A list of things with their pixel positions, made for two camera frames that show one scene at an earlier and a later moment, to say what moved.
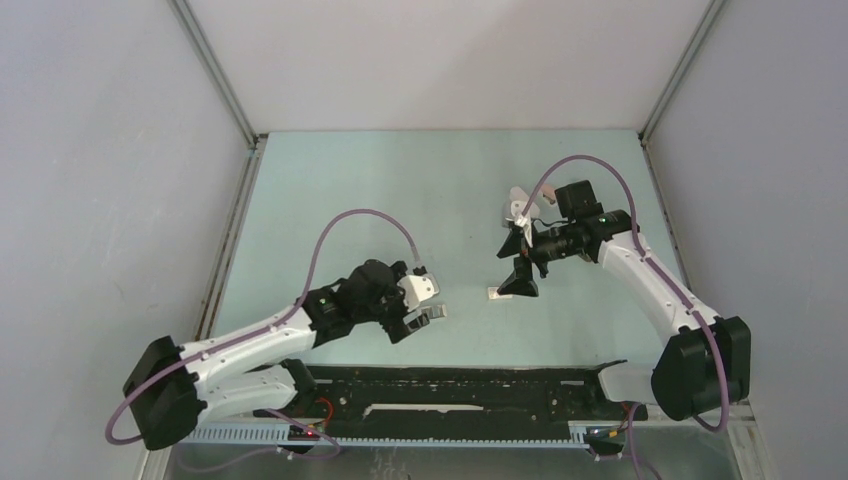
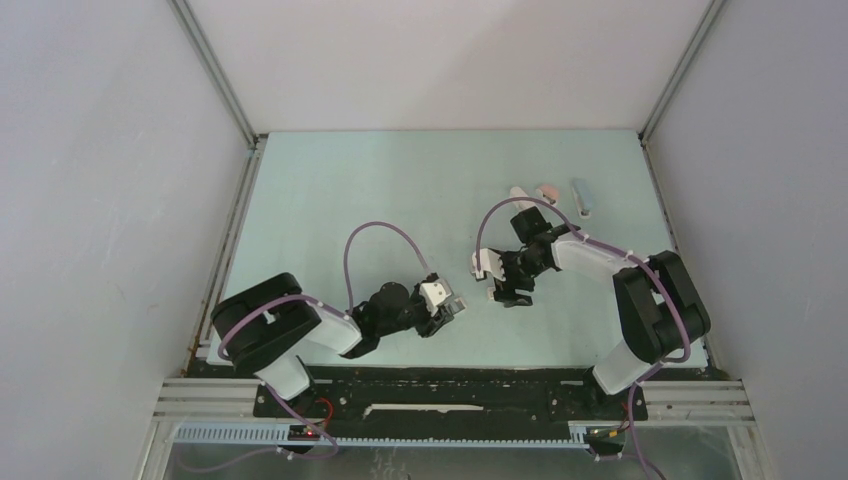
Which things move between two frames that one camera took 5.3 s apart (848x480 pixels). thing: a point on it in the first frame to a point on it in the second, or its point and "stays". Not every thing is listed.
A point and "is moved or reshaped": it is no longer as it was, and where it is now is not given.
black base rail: (462, 402) stays
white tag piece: (435, 310) is moved or reshaped
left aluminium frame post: (217, 68) stays
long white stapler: (518, 199) stays
